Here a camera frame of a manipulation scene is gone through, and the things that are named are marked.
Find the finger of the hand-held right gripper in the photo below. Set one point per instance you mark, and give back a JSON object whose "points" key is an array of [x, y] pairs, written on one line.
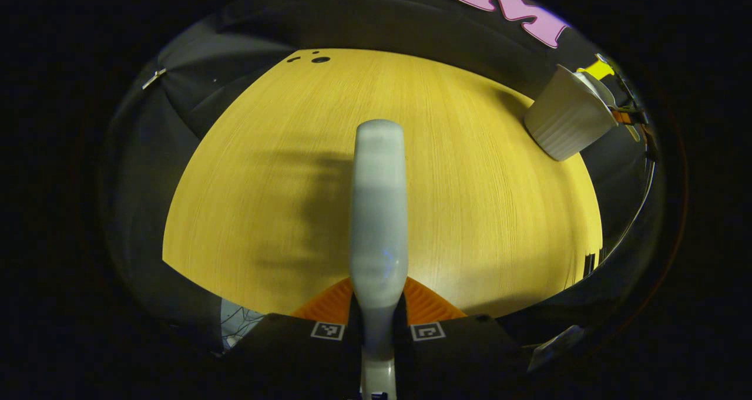
{"points": [[623, 117]]}

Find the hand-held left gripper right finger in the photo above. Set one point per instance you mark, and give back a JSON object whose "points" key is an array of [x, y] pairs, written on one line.
{"points": [[402, 353]]}

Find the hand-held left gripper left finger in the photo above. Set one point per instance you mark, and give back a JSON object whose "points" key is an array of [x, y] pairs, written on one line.
{"points": [[352, 353]]}

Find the white dustpan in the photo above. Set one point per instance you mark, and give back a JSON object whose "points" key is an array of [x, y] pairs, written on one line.
{"points": [[599, 87]]}

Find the white ribbed garbage bin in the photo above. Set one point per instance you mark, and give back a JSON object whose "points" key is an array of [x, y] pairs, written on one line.
{"points": [[564, 121]]}

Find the small white broom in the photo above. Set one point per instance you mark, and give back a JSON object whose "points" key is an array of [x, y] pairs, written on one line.
{"points": [[379, 212]]}

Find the black backdrop cloth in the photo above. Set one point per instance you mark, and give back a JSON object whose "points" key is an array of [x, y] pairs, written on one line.
{"points": [[382, 24]]}

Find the white clip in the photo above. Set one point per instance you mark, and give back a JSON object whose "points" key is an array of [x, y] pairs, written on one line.
{"points": [[154, 78]]}

